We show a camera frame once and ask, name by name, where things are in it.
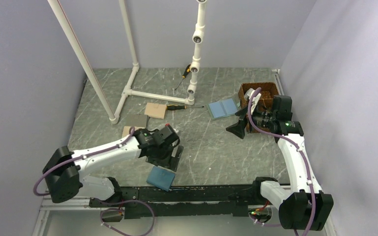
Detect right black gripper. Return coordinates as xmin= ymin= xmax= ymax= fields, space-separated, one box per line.
xmin=226 ymin=103 xmax=276 ymax=139

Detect teal blue card holder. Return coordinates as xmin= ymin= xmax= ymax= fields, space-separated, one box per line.
xmin=146 ymin=166 xmax=175 ymax=192

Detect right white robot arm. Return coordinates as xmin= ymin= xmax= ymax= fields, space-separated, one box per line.
xmin=226 ymin=94 xmax=334 ymax=235

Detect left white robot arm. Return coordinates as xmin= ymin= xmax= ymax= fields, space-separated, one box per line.
xmin=40 ymin=125 xmax=184 ymax=207

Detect open green card holder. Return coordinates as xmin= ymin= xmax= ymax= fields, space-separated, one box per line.
xmin=206 ymin=98 xmax=240 ymax=119

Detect tan card holder upper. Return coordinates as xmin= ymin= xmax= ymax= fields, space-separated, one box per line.
xmin=144 ymin=103 xmax=167 ymax=119

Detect beige card holder lower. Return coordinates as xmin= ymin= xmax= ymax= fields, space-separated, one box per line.
xmin=121 ymin=126 xmax=143 ymax=138

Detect brown wicker basket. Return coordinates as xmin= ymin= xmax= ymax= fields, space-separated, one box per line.
xmin=238 ymin=82 xmax=281 ymax=134

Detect black yellow screwdriver near pipe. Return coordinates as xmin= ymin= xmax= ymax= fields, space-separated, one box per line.
xmin=166 ymin=105 xmax=205 ymax=111

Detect black yellow screwdriver far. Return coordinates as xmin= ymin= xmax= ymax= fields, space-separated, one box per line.
xmin=174 ymin=64 xmax=191 ymax=90

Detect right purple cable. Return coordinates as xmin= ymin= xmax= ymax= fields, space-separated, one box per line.
xmin=247 ymin=87 xmax=317 ymax=236

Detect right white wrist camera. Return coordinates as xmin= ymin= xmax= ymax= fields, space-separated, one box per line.
xmin=243 ymin=89 xmax=262 ymax=112

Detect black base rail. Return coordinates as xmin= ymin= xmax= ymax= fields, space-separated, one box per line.
xmin=89 ymin=184 xmax=267 ymax=219

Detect white PVC pipe frame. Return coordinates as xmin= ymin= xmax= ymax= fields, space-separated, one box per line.
xmin=47 ymin=0 xmax=208 ymax=125

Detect aluminium frame rail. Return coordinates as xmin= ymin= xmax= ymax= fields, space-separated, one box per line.
xmin=32 ymin=189 xmax=338 ymax=236

